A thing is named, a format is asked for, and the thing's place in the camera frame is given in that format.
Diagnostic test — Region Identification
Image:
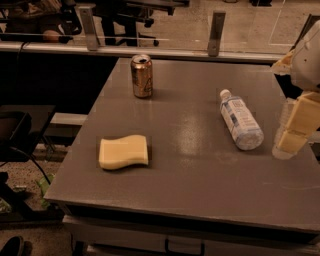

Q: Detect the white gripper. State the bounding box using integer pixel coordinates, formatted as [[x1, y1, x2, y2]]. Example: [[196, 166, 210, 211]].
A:
[[271, 21, 320, 160]]

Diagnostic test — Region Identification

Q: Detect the blue label plastic bottle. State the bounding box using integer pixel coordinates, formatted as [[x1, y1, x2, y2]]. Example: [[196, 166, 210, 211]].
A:
[[220, 89, 264, 151]]

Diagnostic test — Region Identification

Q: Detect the brown soda can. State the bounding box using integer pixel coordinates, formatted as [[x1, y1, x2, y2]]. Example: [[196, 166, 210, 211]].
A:
[[130, 54, 153, 98]]

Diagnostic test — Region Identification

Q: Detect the yellow sponge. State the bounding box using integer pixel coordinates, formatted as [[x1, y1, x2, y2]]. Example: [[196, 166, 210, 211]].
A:
[[99, 135, 149, 170]]

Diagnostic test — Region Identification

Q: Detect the black office chair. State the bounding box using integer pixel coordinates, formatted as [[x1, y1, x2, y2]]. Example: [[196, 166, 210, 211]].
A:
[[93, 0, 190, 47]]

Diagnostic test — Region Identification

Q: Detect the white table base cabinet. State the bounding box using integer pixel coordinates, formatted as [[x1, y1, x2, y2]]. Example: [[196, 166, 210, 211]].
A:
[[63, 215, 319, 256]]

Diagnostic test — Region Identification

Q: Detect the black side table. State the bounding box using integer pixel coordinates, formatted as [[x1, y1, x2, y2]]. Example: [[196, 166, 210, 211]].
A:
[[0, 105, 55, 162]]

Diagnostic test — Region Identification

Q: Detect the black shoe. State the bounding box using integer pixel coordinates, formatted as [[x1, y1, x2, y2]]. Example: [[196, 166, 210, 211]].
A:
[[0, 236, 24, 256]]

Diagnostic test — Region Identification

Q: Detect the right metal glass bracket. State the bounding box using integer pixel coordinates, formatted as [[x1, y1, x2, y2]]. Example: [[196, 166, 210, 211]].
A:
[[207, 11, 226, 57]]

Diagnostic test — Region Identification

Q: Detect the metal glass bracket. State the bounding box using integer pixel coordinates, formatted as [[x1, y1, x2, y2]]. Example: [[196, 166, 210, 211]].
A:
[[79, 5, 100, 51], [207, 11, 226, 57]]

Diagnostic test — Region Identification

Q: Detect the metal rail ledge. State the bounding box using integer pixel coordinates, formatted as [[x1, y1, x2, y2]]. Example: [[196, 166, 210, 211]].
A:
[[0, 42, 283, 65]]

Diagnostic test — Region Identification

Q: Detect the left metal glass bracket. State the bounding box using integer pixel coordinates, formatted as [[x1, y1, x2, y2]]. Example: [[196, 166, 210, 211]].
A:
[[79, 5, 100, 51]]

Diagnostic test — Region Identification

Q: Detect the black cable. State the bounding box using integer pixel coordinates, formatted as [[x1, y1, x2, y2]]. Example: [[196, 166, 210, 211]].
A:
[[9, 146, 52, 186]]

